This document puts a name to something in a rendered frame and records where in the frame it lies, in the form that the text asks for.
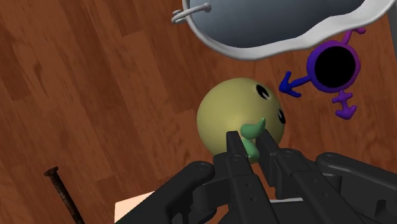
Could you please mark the yellow round toy green sprout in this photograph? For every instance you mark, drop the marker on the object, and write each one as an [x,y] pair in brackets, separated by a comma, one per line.
[232,114]

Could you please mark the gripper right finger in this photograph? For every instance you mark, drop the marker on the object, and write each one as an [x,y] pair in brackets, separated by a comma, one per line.
[313,186]

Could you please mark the rusty brown nail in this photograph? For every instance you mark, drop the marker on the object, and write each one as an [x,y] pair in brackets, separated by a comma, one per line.
[63,194]

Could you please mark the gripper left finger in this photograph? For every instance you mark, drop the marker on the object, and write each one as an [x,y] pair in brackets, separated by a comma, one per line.
[242,183]

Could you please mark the white bathtub with faucet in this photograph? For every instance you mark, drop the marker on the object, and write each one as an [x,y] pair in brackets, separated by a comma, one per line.
[273,24]

